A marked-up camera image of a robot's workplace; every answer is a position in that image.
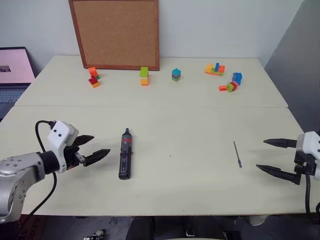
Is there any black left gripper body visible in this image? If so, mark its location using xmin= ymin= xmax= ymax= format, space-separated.
xmin=63 ymin=143 xmax=87 ymax=172

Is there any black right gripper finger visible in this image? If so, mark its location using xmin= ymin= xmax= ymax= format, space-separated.
xmin=262 ymin=138 xmax=298 ymax=150
xmin=255 ymin=163 xmax=302 ymax=186

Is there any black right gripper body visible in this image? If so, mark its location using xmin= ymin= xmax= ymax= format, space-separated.
xmin=293 ymin=148 xmax=318 ymax=176

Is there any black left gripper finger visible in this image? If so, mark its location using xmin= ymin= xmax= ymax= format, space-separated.
xmin=75 ymin=134 xmax=95 ymax=147
xmin=83 ymin=148 xmax=111 ymax=167

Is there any black electric screwdriver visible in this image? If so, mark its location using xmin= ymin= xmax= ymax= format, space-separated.
xmin=118 ymin=127 xmax=134 ymax=181

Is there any thin metal screwdriver bit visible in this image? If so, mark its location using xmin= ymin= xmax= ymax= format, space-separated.
xmin=233 ymin=140 xmax=243 ymax=169

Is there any white object under table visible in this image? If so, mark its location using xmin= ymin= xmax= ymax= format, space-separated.
xmin=245 ymin=215 xmax=268 ymax=227

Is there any red orange block stack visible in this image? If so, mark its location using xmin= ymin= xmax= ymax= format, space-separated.
xmin=88 ymin=75 xmax=101 ymax=89

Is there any orange green red block row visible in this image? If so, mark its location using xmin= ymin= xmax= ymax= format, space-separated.
xmin=218 ymin=81 xmax=240 ymax=93

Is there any small dark device on floor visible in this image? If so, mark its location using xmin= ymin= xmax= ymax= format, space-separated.
xmin=84 ymin=228 xmax=105 ymax=240

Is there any grey leaning panel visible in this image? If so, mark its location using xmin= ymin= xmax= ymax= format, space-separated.
xmin=263 ymin=0 xmax=320 ymax=135

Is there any green white orange block stack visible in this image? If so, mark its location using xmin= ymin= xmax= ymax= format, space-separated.
xmin=139 ymin=66 xmax=151 ymax=87

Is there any grey laptop with pink screen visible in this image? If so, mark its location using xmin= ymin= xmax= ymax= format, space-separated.
xmin=0 ymin=46 xmax=36 ymax=121

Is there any orange blue red block assembly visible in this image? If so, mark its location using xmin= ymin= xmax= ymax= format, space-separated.
xmin=204 ymin=62 xmax=226 ymax=76

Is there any wood-framed cork board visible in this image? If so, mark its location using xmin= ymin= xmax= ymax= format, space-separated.
xmin=68 ymin=0 xmax=161 ymax=71

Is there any blue green striped block stack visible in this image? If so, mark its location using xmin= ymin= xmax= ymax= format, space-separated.
xmin=171 ymin=67 xmax=182 ymax=83

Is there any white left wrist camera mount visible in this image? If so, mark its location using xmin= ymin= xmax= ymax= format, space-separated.
xmin=47 ymin=120 xmax=80 ymax=174

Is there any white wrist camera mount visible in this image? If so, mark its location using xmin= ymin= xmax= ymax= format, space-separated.
xmin=296 ymin=130 xmax=320 ymax=181
xmin=47 ymin=120 xmax=80 ymax=174

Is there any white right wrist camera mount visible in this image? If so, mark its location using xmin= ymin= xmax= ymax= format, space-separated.
xmin=296 ymin=130 xmax=320 ymax=181

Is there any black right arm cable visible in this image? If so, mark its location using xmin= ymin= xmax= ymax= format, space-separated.
xmin=305 ymin=172 xmax=320 ymax=215

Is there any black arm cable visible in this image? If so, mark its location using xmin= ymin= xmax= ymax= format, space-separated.
xmin=305 ymin=172 xmax=320 ymax=215
xmin=26 ymin=120 xmax=59 ymax=216

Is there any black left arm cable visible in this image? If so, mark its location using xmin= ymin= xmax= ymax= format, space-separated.
xmin=26 ymin=120 xmax=59 ymax=216

